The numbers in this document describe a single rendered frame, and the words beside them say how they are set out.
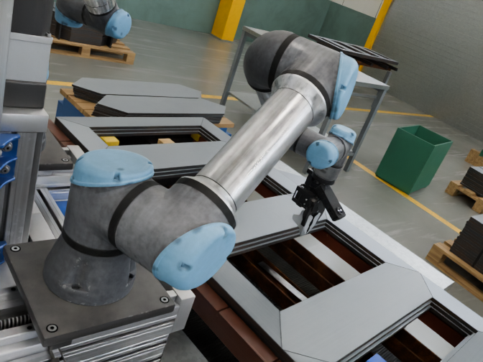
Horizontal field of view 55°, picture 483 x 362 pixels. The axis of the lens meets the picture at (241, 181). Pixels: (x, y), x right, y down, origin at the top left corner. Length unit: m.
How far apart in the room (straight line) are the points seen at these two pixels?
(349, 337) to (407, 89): 9.36
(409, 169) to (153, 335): 4.29
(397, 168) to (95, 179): 4.53
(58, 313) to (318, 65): 0.59
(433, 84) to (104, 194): 9.67
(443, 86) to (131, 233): 9.59
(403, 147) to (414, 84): 5.43
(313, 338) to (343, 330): 0.11
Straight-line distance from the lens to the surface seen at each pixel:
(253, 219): 1.55
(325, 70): 0.86
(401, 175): 5.06
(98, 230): 0.72
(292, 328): 1.19
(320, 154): 1.22
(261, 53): 0.91
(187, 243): 0.63
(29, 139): 0.88
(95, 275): 0.78
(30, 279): 0.84
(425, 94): 10.24
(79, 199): 0.72
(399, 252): 2.03
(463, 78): 9.95
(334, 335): 1.24
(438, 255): 3.91
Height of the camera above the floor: 1.59
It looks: 25 degrees down
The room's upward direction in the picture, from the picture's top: 20 degrees clockwise
